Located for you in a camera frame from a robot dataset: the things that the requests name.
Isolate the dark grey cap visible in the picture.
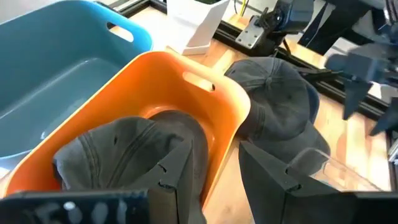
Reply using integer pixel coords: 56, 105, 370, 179
224, 57, 331, 164

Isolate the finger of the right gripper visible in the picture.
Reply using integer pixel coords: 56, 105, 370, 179
369, 96, 398, 137
343, 79, 374, 121

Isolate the grey metal bracket plate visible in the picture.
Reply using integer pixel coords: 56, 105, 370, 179
235, 14, 266, 50

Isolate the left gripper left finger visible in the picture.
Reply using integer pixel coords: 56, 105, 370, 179
126, 139, 206, 224

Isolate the orange plastic bin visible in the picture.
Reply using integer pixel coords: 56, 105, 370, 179
4, 51, 252, 208

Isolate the teal plastic bin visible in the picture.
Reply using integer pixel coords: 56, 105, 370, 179
0, 0, 154, 162

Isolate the clear plastic bin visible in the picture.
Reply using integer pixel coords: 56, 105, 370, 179
285, 147, 382, 192

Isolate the olive grey cap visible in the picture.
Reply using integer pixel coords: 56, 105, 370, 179
52, 110, 210, 203

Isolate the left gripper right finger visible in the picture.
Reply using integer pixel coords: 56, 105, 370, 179
238, 140, 357, 224

